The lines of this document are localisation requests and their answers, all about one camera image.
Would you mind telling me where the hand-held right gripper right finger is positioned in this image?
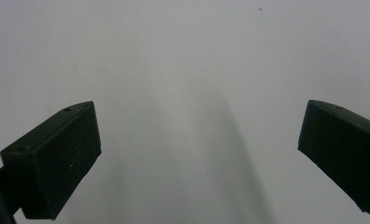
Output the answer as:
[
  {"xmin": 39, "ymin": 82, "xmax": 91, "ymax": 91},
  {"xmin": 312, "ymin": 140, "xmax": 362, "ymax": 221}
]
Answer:
[{"xmin": 297, "ymin": 99, "xmax": 370, "ymax": 216}]

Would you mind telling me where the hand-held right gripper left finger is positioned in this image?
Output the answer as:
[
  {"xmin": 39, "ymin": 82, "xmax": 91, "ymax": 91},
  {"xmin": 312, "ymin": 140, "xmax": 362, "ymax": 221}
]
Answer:
[{"xmin": 0, "ymin": 100, "xmax": 103, "ymax": 221}]

